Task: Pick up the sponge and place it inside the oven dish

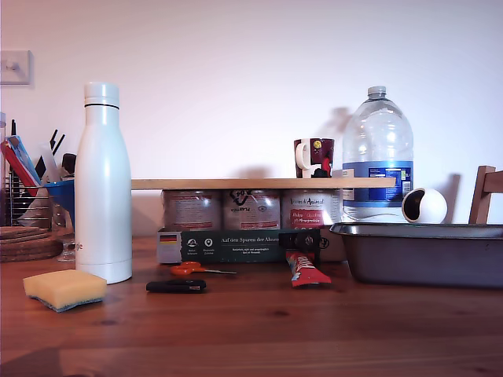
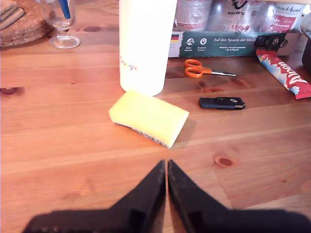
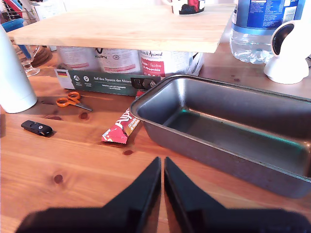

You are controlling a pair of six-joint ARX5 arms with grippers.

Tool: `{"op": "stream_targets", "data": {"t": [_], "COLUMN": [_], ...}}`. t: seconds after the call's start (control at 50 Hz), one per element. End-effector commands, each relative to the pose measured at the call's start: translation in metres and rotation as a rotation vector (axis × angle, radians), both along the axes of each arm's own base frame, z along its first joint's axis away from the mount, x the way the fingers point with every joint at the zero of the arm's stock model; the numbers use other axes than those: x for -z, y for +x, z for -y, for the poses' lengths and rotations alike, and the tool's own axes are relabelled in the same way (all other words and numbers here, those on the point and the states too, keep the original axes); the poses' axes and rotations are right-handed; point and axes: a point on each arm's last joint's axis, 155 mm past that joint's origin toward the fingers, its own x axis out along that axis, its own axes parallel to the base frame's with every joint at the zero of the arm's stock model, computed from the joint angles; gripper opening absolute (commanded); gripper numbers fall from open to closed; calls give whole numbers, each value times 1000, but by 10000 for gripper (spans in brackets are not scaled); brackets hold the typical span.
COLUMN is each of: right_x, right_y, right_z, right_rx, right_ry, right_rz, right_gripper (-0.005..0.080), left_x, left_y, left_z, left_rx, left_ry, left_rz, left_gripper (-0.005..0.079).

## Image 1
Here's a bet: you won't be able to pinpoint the metal wire utensil rack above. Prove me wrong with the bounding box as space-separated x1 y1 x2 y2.
0 164 53 229

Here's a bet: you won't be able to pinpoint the tin can with script label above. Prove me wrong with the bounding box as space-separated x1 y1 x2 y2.
281 188 341 229

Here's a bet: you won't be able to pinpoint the large clear plastic water bottle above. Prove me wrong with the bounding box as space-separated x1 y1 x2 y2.
340 85 415 225

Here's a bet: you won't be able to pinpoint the light wooden shelf board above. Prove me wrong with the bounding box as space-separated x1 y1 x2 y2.
130 177 397 190

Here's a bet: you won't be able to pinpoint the clear stemmed glass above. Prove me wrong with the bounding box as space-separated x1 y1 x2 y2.
50 198 76 263

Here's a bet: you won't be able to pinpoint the tin can with black logo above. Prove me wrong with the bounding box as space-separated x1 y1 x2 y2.
222 188 281 231

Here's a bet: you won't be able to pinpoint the black usb stick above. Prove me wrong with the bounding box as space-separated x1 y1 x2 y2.
145 279 207 294

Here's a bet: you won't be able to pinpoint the yellow sponge with blue pad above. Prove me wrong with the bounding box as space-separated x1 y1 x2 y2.
22 269 108 313

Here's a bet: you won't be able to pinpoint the black binder clip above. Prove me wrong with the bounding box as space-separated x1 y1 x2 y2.
277 230 321 252

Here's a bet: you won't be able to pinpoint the wooden chair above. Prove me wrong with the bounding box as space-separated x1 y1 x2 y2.
468 165 503 225

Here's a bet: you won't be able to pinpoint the dark red patterned mug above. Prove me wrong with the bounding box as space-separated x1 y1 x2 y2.
292 137 335 179

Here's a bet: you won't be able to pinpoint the dark green printed cardboard box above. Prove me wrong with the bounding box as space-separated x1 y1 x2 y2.
156 227 347 265

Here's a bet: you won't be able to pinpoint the white round webcam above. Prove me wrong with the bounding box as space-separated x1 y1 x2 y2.
401 187 449 225

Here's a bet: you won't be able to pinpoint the orange handled scissors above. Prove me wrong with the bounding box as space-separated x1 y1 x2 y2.
169 262 238 276

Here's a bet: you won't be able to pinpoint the white wall light switch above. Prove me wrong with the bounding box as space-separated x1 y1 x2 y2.
0 49 35 86

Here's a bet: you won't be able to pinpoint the stack of cork coasters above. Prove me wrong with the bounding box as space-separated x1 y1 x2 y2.
0 225 64 263

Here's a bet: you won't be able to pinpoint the white insulated steel bottle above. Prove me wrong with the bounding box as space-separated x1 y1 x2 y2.
74 81 133 285

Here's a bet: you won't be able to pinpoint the dark brown utensil handle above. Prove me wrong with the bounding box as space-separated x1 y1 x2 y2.
61 152 78 177

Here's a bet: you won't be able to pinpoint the red snack bar wrapper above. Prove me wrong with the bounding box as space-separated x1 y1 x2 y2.
285 251 332 289

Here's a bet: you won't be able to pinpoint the grey metal oven dish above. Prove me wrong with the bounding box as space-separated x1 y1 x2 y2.
329 221 503 291

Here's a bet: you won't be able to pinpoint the tin can with red label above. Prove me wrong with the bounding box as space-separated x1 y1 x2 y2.
161 189 222 231

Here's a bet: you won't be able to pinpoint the red and blue pouch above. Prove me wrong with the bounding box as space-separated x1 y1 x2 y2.
0 135 42 197

